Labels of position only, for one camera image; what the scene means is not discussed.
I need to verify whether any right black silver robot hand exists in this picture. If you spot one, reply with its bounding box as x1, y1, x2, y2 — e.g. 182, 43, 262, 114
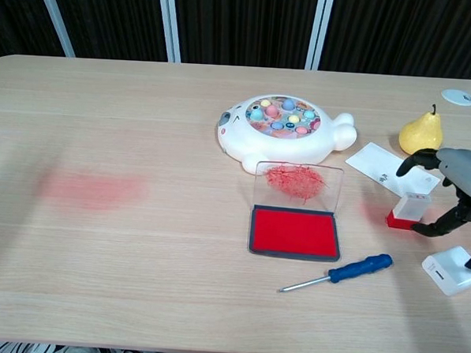
393, 144, 471, 240

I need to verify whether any red and white stamp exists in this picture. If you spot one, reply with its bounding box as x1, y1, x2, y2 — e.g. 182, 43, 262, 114
384, 191, 432, 231

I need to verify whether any yellow pear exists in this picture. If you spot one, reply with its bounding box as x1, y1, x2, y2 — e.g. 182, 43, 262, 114
397, 101, 447, 156

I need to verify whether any white paper card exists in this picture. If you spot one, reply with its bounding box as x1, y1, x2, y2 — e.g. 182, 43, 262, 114
343, 141, 443, 197

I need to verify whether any white power adapter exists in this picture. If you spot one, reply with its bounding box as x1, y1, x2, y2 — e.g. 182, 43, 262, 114
419, 243, 471, 299

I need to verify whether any white fishing game toy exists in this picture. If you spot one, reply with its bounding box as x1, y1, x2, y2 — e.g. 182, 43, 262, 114
214, 91, 361, 178

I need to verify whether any red ink pad clear lid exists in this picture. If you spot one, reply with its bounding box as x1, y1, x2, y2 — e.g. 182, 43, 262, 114
247, 160, 346, 264

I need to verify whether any white round cable grommet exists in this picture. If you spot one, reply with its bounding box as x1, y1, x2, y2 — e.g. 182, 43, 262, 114
440, 88, 471, 106

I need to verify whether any blue handle screwdriver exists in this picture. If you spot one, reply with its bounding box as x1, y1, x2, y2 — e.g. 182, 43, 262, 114
278, 248, 394, 299

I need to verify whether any white partition frame post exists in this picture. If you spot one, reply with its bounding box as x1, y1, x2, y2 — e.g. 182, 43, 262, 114
30, 0, 79, 58
153, 0, 185, 64
304, 0, 335, 72

